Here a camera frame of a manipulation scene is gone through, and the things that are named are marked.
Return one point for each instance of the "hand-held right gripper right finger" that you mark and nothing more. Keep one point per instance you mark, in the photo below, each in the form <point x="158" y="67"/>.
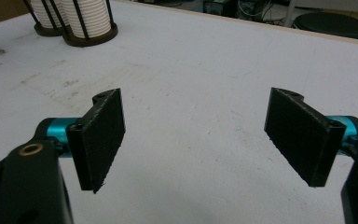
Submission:
<point x="301" y="140"/>

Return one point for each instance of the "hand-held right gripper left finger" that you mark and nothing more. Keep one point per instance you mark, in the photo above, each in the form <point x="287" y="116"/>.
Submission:
<point x="96" y="143"/>

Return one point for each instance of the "stack of floral paper cups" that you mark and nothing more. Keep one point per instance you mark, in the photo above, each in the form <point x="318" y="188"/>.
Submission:
<point x="90" y="15"/>
<point x="45" y="12"/>

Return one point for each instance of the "round black stool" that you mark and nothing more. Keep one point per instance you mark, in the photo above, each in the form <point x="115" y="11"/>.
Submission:
<point x="332" y="25"/>

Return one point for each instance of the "dark equipment box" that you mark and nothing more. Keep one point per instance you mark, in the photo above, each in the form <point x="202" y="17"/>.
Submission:
<point x="219" y="6"/>

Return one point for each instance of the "white metal post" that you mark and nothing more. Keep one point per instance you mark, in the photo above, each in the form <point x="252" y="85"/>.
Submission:
<point x="290" y="12"/>

